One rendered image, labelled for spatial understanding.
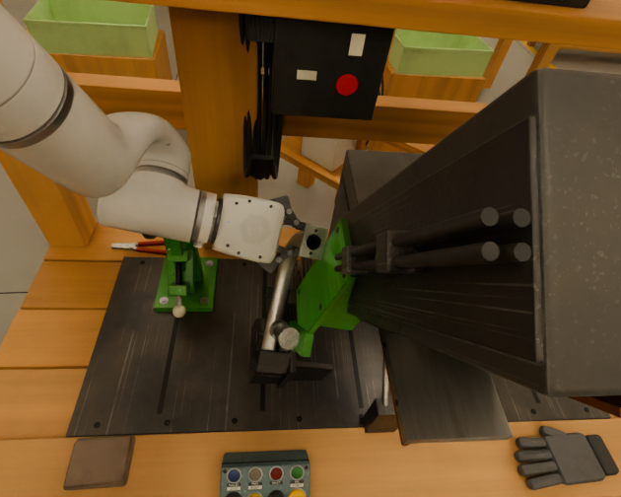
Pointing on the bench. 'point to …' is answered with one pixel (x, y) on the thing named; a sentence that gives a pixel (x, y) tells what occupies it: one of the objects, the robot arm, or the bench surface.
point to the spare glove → (564, 459)
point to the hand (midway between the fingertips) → (305, 240)
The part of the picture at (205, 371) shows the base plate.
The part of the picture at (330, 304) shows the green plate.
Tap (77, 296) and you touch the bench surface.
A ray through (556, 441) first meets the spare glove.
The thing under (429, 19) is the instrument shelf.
